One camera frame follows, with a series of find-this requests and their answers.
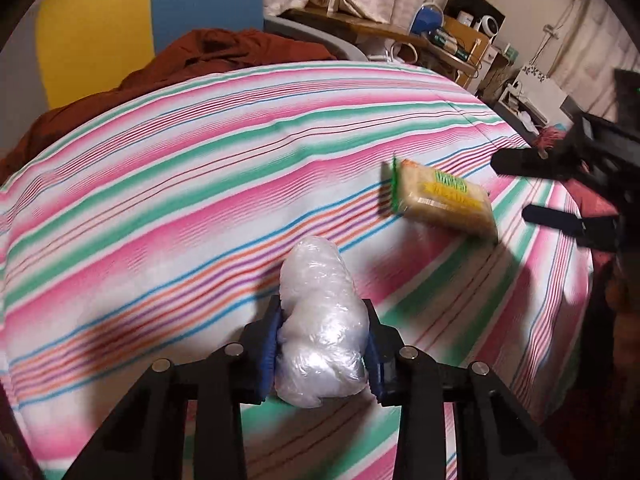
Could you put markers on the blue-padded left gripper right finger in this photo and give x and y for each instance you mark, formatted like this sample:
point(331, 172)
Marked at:
point(495, 436)

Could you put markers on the white storage cabinet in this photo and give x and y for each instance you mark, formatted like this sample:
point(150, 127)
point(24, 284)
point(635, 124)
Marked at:
point(532, 101)

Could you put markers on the white plastic bundle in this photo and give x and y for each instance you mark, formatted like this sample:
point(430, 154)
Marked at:
point(325, 330)

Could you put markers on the striped pink green bedsheet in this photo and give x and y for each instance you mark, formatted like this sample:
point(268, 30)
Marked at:
point(158, 229)

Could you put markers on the wooden side desk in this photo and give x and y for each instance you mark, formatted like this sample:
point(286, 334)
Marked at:
point(348, 26)

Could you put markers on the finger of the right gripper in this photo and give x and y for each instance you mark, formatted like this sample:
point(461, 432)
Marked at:
point(534, 163)
point(555, 222)

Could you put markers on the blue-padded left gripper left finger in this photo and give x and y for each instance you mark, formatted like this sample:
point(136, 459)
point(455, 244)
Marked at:
point(143, 436)

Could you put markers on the blue round object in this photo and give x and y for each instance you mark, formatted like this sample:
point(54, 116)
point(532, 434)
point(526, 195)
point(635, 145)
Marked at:
point(428, 18)

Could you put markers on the rust red cloth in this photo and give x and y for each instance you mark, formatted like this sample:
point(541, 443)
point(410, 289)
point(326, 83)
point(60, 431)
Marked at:
point(198, 53)

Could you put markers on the grey yellow blue chair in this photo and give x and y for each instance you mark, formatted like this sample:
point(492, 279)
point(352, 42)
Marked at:
point(55, 52)

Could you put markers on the green yellow snack packet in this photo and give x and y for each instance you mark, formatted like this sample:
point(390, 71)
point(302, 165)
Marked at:
point(429, 195)

